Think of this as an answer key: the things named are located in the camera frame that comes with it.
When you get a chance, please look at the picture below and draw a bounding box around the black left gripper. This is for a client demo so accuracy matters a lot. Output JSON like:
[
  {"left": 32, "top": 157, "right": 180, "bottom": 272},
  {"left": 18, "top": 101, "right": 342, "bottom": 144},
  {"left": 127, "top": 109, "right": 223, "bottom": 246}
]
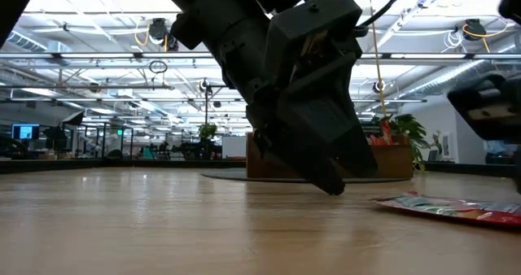
[{"left": 203, "top": 0, "right": 379, "bottom": 197}]

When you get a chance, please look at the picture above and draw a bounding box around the red strawberry tea packet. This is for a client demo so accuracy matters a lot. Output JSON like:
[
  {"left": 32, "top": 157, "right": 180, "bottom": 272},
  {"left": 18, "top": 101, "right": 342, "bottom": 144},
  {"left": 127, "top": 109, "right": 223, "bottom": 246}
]
[
  {"left": 360, "top": 119, "right": 395, "bottom": 147},
  {"left": 370, "top": 191, "right": 521, "bottom": 228}
]

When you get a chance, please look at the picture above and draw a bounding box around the wooden three-compartment tray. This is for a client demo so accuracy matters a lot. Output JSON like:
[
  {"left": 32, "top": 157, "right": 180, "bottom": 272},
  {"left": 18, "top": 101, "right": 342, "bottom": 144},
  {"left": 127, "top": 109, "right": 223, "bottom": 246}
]
[{"left": 246, "top": 131, "right": 415, "bottom": 181}]

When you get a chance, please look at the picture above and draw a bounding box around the small green plant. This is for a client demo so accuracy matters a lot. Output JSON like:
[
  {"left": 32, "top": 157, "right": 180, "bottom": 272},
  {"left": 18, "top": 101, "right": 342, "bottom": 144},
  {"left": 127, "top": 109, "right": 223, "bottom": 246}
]
[{"left": 429, "top": 130, "right": 444, "bottom": 154}]

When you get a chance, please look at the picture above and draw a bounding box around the green leafy plant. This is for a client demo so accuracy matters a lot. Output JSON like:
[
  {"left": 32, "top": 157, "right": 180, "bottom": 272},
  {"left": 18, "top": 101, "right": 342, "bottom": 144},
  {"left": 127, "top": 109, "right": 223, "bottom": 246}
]
[{"left": 380, "top": 113, "right": 431, "bottom": 172}]

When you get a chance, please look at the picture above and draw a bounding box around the white board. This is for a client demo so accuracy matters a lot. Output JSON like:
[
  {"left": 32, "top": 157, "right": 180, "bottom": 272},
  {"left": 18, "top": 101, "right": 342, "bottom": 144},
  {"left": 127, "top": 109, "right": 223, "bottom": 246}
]
[{"left": 221, "top": 135, "right": 247, "bottom": 159}]

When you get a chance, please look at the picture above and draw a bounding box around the distant green plant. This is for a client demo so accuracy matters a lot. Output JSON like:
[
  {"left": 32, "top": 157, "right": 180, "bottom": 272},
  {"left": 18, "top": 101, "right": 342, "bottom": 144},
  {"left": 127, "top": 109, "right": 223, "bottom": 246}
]
[{"left": 198, "top": 123, "right": 218, "bottom": 144}]

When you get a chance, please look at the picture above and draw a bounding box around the black monitor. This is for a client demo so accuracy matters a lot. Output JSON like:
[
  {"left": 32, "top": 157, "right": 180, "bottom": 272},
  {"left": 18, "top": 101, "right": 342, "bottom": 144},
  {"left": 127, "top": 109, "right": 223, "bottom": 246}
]
[{"left": 11, "top": 123, "right": 41, "bottom": 141}]

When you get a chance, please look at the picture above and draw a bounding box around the framed wall picture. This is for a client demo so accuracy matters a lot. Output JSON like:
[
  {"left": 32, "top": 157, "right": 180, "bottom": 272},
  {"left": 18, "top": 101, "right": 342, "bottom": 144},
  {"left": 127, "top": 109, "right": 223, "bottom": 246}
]
[{"left": 441, "top": 132, "right": 453, "bottom": 159}]

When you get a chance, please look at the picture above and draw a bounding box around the black ceiling cable reel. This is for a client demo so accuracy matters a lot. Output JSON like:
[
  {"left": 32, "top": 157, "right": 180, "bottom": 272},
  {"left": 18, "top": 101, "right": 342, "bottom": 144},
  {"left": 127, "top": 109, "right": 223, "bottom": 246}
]
[
  {"left": 463, "top": 18, "right": 488, "bottom": 42},
  {"left": 147, "top": 17, "right": 180, "bottom": 52}
]

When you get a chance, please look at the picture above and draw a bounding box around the yellow hanging cable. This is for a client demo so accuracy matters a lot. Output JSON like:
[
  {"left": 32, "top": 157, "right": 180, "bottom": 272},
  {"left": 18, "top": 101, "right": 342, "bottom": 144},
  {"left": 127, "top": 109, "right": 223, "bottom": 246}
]
[{"left": 366, "top": 0, "right": 387, "bottom": 120}]

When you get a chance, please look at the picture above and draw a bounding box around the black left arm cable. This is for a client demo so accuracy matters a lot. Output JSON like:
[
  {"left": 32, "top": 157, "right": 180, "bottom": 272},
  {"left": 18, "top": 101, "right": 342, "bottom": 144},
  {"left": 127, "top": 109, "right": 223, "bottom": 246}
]
[{"left": 356, "top": 0, "right": 412, "bottom": 38}]

